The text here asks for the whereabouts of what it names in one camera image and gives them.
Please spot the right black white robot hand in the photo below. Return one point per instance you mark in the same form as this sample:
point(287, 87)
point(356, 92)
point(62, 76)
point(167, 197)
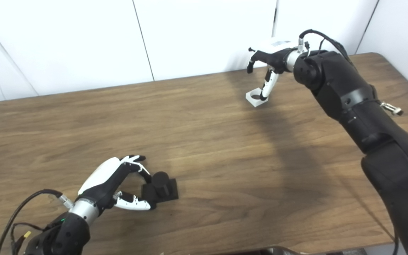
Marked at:
point(275, 53)

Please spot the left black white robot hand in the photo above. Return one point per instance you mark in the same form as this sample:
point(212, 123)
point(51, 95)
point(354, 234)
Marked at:
point(99, 177)

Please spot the white square piece with hole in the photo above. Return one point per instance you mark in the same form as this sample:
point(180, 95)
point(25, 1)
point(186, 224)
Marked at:
point(255, 101)

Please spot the black peg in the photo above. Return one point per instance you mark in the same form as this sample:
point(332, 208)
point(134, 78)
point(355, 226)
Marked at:
point(165, 191)

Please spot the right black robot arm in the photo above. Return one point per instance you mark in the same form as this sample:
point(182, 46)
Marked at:
point(349, 99)

